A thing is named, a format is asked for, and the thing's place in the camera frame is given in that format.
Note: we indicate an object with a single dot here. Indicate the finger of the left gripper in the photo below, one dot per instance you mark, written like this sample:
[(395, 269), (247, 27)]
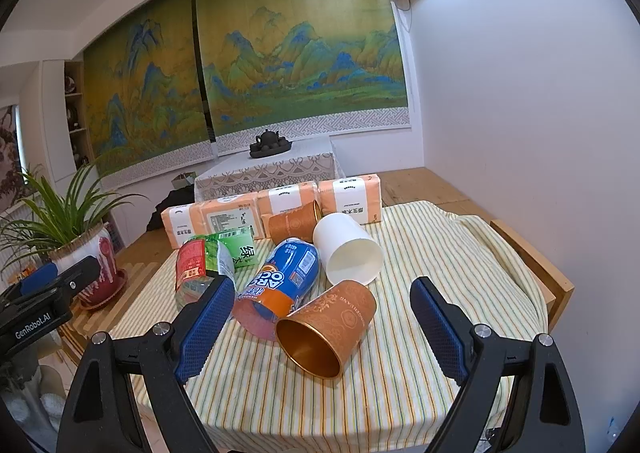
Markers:
[(76, 278)]

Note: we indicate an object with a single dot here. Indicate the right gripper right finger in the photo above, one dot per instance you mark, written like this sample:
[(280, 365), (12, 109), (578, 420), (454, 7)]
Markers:
[(542, 413)]

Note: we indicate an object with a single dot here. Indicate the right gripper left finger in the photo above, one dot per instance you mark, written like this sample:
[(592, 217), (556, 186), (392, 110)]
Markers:
[(101, 412)]

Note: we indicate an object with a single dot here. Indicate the white paper cup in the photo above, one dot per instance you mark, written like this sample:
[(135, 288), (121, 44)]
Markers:
[(346, 250)]

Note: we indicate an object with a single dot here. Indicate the orange cup near front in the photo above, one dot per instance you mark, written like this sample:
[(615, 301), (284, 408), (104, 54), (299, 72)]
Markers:
[(321, 336)]

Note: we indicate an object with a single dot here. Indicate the orange cup by tissues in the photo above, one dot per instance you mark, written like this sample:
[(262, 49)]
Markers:
[(299, 222)]

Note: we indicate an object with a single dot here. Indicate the red pot saucer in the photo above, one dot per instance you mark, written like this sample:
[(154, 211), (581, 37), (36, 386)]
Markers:
[(102, 290)]

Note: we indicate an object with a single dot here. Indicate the green potted plant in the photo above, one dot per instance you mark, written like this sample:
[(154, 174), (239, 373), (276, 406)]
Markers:
[(56, 220)]

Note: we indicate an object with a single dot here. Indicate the corrugated wooden mat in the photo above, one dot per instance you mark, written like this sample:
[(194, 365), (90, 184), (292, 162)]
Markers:
[(86, 321)]

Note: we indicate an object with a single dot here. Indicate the red white ceramic pot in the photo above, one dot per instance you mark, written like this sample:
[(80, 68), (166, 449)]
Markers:
[(95, 242)]

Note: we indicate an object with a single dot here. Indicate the orange tissue pack far left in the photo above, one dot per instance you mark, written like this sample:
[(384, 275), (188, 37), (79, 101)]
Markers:
[(183, 222)]

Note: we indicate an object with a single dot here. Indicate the orange tissue pack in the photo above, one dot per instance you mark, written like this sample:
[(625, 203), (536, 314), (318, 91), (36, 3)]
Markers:
[(183, 222), (358, 196), (285, 198)]

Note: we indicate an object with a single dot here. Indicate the striped yellow tablecloth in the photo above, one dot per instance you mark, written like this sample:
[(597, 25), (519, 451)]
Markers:
[(251, 397)]

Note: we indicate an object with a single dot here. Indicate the red green label bottle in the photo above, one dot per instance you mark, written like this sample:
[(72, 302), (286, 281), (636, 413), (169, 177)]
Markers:
[(198, 262)]

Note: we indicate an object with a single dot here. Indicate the left landscape painting blind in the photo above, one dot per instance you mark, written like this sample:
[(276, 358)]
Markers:
[(143, 99)]

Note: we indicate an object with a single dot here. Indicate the green tissue pack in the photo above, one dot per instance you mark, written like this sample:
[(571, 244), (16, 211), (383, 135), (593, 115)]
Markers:
[(234, 247)]

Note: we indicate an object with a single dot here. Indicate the orange tissue pack barcode label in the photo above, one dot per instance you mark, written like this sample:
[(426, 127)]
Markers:
[(233, 212)]

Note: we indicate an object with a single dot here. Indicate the blue orange drink bottle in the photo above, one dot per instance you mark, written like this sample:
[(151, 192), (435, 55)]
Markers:
[(278, 287)]

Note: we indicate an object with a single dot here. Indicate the orange tissue pack middle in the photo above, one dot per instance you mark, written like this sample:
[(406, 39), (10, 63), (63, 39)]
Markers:
[(285, 198)]

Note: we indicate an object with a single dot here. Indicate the orange tissue pack right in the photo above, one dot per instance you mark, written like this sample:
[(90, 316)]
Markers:
[(358, 196)]

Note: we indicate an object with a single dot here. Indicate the wooden wall shelf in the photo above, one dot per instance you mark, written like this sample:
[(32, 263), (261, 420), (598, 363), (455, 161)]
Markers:
[(77, 120)]

